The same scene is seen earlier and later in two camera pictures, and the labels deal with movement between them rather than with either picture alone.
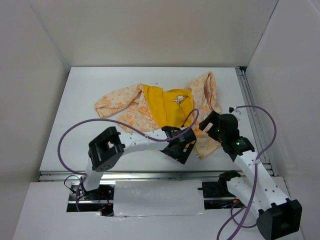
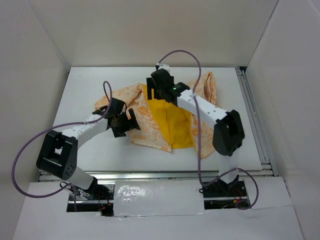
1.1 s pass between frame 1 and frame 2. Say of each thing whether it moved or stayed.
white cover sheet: stayed
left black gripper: moved
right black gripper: moved
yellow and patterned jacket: stayed
